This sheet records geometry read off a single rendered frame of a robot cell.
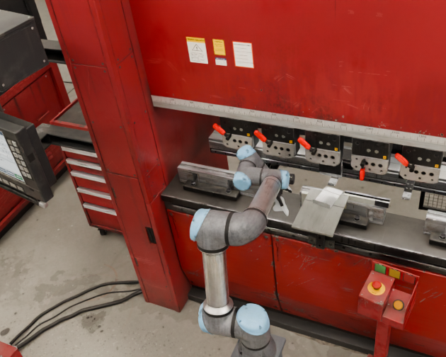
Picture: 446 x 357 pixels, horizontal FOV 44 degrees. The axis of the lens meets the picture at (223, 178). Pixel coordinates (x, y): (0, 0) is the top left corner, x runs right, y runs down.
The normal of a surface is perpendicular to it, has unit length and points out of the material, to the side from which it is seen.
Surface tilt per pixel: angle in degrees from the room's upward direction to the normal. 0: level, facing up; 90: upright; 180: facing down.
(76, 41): 90
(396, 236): 0
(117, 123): 90
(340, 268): 90
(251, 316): 7
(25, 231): 0
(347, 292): 87
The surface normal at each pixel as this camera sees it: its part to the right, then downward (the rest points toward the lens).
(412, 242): -0.12, -0.77
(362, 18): -0.42, 0.61
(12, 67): 0.82, 0.29
